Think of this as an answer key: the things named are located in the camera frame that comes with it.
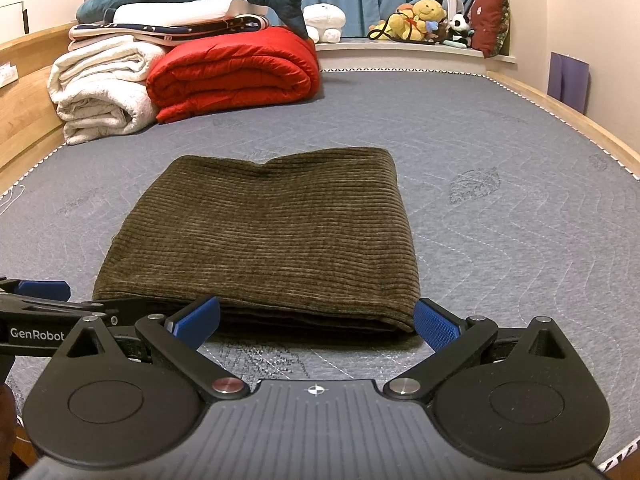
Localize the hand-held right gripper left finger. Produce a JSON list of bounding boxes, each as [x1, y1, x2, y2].
[[49, 296, 251, 402]]

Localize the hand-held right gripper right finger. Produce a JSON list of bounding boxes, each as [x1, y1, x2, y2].
[[382, 297, 583, 403]]

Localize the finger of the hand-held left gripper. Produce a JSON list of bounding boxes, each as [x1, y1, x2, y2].
[[0, 298, 186, 328], [0, 276, 71, 305]]

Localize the olive corduroy pants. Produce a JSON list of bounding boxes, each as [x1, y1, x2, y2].
[[92, 146, 421, 336]]

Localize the grey quilted mattress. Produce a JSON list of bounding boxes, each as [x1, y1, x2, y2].
[[0, 69, 640, 466]]

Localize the white folded blanket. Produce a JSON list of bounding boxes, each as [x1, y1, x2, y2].
[[48, 35, 168, 147]]

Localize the red folded quilt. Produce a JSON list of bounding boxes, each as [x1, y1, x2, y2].
[[146, 26, 321, 124]]

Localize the white window ledge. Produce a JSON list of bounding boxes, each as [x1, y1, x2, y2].
[[315, 37, 518, 73]]

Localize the purple paper bag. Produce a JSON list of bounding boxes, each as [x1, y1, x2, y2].
[[547, 51, 591, 115]]

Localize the navy star-print blanket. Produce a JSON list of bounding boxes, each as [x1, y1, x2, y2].
[[67, 14, 271, 43]]

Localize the panda plush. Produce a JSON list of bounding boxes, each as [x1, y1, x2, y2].
[[447, 14, 475, 46]]

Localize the red cushion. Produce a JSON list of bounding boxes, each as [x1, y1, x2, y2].
[[467, 0, 511, 58]]

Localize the white pillow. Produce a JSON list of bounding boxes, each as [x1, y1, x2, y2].
[[112, 0, 271, 27]]

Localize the yellow bear plush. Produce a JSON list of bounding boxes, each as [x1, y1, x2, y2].
[[367, 0, 448, 42]]

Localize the white round plush toy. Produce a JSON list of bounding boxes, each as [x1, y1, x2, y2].
[[302, 3, 348, 44]]

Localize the wooden bed frame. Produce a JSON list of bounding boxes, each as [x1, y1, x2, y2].
[[0, 22, 640, 480]]

